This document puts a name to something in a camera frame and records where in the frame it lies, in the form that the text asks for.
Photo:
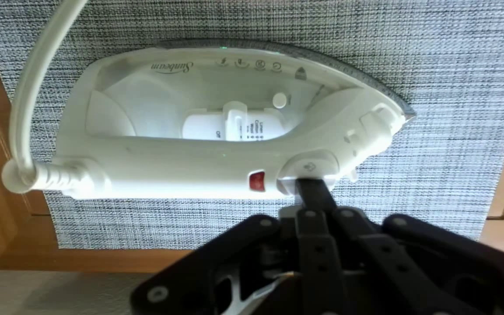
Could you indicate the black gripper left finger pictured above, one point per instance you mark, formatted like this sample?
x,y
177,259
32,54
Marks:
x,y
218,263

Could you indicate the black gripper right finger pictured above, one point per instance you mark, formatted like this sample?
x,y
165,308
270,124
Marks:
x,y
415,263

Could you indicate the white pressing iron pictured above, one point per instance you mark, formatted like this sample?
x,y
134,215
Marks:
x,y
205,168

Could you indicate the grey woven mat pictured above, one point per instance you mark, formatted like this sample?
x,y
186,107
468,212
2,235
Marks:
x,y
438,58

